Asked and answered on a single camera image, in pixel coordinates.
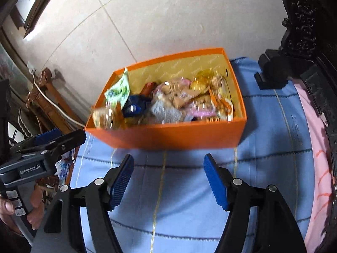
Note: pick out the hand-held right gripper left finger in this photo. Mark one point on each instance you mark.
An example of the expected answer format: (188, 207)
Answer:
(121, 187)

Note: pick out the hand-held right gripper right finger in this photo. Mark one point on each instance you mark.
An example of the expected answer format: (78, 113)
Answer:
(216, 184)

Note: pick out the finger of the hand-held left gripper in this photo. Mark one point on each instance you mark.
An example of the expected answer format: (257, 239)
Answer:
(47, 135)
(68, 143)

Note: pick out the pale yellow bun packet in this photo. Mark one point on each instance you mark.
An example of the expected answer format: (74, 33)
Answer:
(105, 117)

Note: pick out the orange cardboard box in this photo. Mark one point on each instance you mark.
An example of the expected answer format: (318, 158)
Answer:
(171, 137)

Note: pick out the green white snack packet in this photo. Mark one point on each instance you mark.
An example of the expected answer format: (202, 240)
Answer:
(118, 91)

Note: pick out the orange edged biscuit packet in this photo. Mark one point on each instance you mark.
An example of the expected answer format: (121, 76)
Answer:
(223, 105)

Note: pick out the clear grey print snack packet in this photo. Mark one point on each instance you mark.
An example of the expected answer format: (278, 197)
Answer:
(165, 112)

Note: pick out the tan wafer packet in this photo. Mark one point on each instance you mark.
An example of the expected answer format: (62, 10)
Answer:
(183, 98)

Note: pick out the red snack packet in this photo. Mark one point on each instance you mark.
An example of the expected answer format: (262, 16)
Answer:
(148, 87)

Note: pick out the yellow clear candy bag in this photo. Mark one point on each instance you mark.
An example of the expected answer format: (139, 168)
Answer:
(204, 80)

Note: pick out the pink label cookie packet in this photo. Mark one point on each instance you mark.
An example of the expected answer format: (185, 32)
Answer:
(171, 85)

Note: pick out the person's left hand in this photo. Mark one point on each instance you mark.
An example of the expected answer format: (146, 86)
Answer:
(6, 206)

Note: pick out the white plastic bag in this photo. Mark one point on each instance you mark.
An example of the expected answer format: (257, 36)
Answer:
(63, 167)

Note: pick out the carved brown wooden table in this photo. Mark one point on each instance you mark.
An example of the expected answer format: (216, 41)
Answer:
(50, 102)

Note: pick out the blue quilted blanket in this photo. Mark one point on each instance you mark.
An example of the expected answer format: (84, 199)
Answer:
(171, 203)

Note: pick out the pink bed sheet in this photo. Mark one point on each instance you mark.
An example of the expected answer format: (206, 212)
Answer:
(318, 163)

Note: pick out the black carved wooden headboard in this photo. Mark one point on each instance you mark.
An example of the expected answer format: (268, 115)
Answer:
(300, 18)

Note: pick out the white wall socket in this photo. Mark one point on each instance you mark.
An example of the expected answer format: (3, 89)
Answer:
(31, 68)

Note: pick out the black carved furniture post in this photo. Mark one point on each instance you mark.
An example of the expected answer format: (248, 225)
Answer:
(273, 72)

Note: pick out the dark window frame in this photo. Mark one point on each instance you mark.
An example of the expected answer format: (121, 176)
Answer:
(26, 10)

